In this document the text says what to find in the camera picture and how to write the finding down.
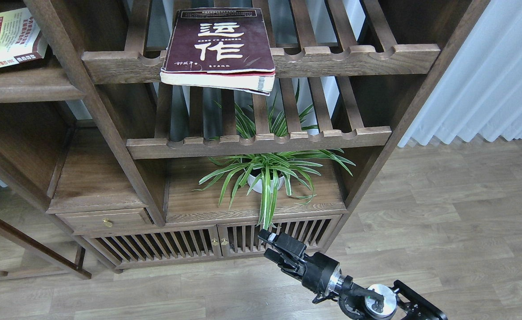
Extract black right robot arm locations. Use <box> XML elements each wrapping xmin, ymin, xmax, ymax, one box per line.
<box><xmin>258</xmin><ymin>229</ymin><xmax>447</xmax><ymax>320</ymax></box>

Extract white plant pot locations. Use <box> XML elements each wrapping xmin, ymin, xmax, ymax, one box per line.
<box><xmin>247</xmin><ymin>173</ymin><xmax>285</xmax><ymax>195</ymax></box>

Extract maroon book white characters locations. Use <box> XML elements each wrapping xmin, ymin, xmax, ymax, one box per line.
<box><xmin>160</xmin><ymin>7</ymin><xmax>275</xmax><ymax>96</ymax></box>

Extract dark wooden bookshelf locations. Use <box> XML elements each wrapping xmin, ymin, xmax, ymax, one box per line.
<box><xmin>0</xmin><ymin>0</ymin><xmax>489</xmax><ymax>272</ymax></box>

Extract dark wooden side frame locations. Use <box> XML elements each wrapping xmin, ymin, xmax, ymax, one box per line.
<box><xmin>0</xmin><ymin>219</ymin><xmax>92</xmax><ymax>281</ymax></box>

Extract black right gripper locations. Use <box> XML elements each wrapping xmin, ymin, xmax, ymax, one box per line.
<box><xmin>258</xmin><ymin>229</ymin><xmax>343</xmax><ymax>304</ymax></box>

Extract white pleated curtain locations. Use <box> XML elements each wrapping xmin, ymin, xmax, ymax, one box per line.
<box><xmin>398</xmin><ymin>0</ymin><xmax>522</xmax><ymax>147</ymax></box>

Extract green spider plant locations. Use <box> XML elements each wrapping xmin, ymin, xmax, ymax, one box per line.
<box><xmin>194</xmin><ymin>79</ymin><xmax>356</xmax><ymax>232</ymax></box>

